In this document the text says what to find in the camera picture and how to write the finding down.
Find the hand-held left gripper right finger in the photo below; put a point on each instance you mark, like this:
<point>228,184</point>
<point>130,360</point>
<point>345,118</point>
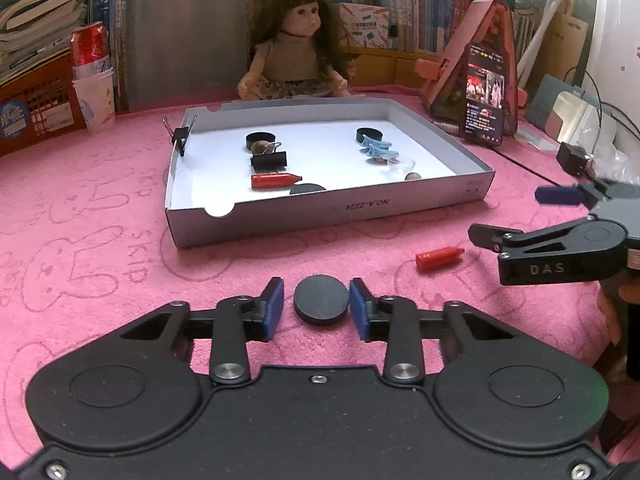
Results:
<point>360,312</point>

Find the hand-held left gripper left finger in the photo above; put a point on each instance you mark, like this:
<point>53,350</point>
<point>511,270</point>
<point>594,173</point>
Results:
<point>271,310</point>

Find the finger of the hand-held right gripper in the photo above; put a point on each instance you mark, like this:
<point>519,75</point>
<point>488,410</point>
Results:
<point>557,195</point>
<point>530,240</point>

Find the black round disc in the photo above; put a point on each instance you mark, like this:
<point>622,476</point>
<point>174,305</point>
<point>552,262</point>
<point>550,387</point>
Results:
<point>260,141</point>
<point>320,300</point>
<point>306,189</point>
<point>370,134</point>

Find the red crayon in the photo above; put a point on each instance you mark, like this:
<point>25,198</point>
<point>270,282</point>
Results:
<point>440,258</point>
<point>275,180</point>

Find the white cardboard box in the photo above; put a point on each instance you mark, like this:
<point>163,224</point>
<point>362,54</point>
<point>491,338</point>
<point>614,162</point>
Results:
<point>325,210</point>

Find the black binder clip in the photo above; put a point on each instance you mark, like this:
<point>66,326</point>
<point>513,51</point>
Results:
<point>179,136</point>
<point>269,161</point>

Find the blue plastic clip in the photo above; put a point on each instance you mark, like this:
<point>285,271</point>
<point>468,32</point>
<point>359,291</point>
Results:
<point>385,151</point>
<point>371,141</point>

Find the person's right hand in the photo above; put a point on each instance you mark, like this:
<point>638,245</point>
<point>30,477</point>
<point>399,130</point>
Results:
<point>609,310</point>

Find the black charger adapter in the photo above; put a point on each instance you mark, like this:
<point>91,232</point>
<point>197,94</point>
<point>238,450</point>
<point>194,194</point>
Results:
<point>574,159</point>

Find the clear plastic bag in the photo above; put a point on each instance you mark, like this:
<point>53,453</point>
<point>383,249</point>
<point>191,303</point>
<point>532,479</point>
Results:
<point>617,165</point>

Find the teal notebook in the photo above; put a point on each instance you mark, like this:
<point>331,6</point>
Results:
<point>545,102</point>

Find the black smartphone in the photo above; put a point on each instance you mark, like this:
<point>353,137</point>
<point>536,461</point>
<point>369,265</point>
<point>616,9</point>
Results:
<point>482,95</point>

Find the brown paper bag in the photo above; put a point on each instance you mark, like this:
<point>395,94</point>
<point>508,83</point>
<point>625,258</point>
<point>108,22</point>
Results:
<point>567,50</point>

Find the pink triangular box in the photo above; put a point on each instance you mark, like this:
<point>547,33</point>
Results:
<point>450,80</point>

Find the pink bunny-print table cloth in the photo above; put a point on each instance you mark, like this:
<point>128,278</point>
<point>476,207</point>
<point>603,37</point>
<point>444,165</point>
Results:
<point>100,220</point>

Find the yellow wooden shelf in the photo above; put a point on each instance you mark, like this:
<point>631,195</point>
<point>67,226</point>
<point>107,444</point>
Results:
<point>395,65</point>

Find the row of upright books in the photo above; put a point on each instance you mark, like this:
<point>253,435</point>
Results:
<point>425,10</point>

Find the brown-haired doll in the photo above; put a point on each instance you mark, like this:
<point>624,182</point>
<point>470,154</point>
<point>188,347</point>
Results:
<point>295,55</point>

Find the colourful small carton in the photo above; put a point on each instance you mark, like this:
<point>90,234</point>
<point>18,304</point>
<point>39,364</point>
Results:
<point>364,27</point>

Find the white paper cup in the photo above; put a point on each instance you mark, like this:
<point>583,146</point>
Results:
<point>95,102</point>

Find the grey plastic storage box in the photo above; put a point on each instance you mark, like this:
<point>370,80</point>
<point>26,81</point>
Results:
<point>190,35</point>

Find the red plastic basket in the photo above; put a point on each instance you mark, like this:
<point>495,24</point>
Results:
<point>35,110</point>

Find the red drink can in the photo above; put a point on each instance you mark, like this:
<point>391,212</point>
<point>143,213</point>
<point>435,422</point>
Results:
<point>90,47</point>

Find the upright blue books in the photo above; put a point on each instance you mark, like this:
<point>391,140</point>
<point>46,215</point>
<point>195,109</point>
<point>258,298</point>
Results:
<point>107,30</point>

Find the stack of worn books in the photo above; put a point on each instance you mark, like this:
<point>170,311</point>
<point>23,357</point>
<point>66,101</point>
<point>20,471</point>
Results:
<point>35,15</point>

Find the white pipe frame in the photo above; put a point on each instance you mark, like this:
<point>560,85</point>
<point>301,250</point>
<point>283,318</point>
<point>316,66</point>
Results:
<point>542,25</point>

